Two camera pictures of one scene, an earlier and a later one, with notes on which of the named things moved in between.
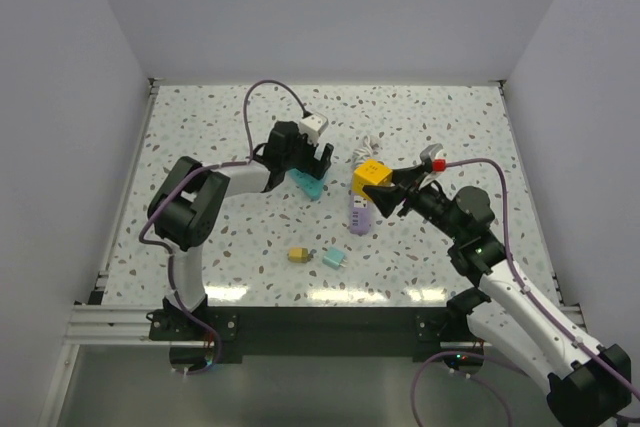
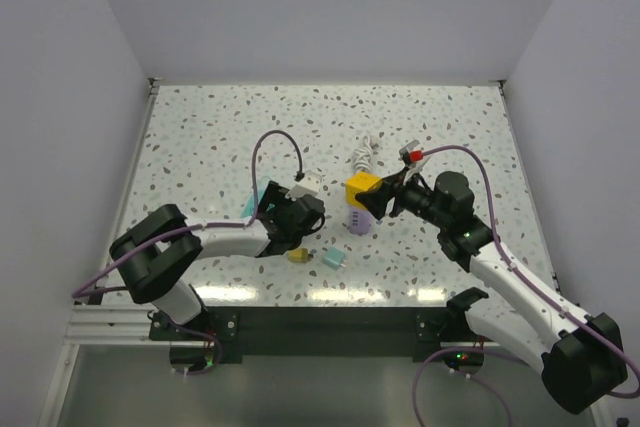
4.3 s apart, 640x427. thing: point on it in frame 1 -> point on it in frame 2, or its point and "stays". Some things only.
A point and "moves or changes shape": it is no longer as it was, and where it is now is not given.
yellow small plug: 298,254 stays
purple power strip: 360,215 stays
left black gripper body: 302,157 -> 275,194
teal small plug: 333,258 stays
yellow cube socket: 371,172 moves or changes shape
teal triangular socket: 310,186 moves or changes shape
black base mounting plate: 421,332 stays
